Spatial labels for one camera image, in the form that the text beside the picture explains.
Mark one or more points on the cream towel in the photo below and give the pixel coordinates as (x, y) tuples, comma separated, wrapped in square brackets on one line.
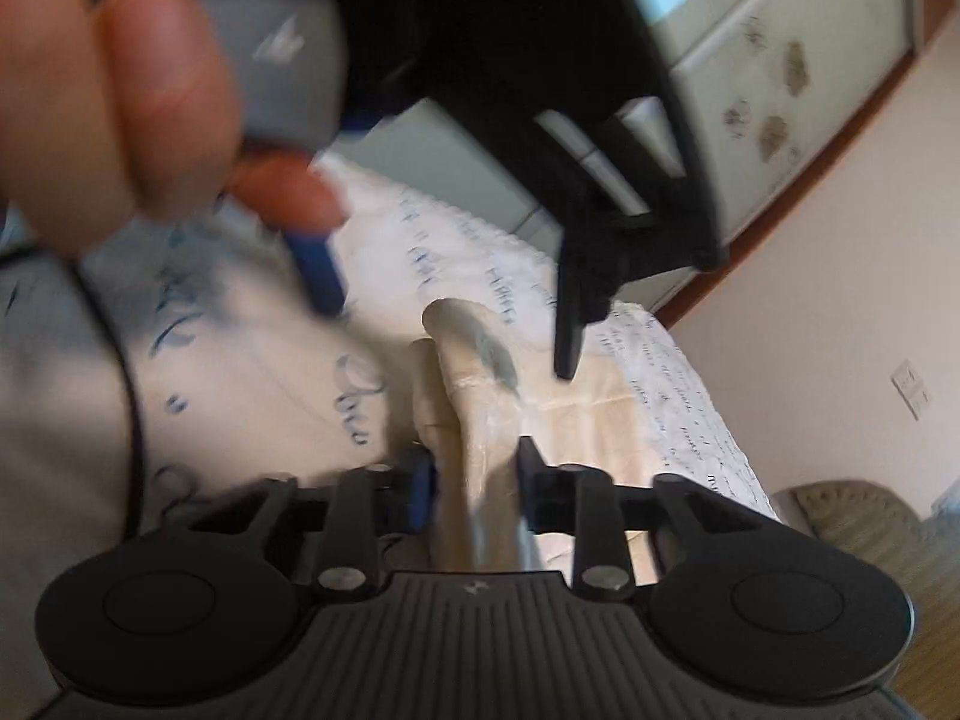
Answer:
[(480, 420)]

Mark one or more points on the person's left hand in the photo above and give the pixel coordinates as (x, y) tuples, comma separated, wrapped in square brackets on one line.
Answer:
[(97, 112)]

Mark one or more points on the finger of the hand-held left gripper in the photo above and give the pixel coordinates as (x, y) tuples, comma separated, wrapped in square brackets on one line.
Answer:
[(574, 300), (319, 277)]

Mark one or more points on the green quilted headboard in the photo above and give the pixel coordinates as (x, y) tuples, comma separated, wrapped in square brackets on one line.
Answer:
[(885, 555)]

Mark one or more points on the white wall outlet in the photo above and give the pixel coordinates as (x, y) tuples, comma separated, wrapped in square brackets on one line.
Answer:
[(910, 388)]

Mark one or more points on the white floral wardrobe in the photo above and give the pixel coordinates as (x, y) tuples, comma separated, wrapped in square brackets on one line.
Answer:
[(787, 0)]

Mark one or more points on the brown wooden trim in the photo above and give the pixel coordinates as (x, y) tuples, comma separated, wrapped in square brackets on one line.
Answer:
[(780, 208)]

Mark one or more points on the white printed blanket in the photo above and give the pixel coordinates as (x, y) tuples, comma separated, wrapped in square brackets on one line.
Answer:
[(225, 405)]

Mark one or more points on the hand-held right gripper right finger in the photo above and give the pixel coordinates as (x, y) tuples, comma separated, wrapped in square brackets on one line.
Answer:
[(531, 476)]

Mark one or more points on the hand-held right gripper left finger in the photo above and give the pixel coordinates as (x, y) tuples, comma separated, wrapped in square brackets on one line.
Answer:
[(423, 491)]

